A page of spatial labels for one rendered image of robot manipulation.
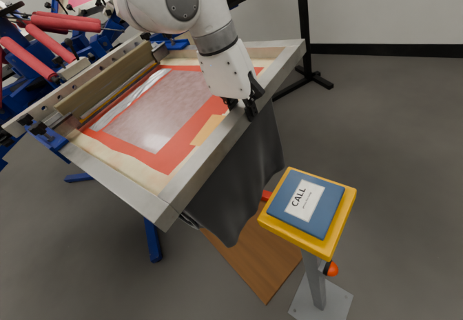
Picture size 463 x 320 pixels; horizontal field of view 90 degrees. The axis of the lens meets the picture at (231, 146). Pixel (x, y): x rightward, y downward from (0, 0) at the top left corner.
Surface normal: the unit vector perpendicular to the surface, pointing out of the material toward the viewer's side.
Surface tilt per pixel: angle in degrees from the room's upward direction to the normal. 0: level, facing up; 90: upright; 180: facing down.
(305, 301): 0
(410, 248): 0
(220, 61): 86
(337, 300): 0
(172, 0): 90
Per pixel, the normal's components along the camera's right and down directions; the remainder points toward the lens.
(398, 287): -0.29, -0.66
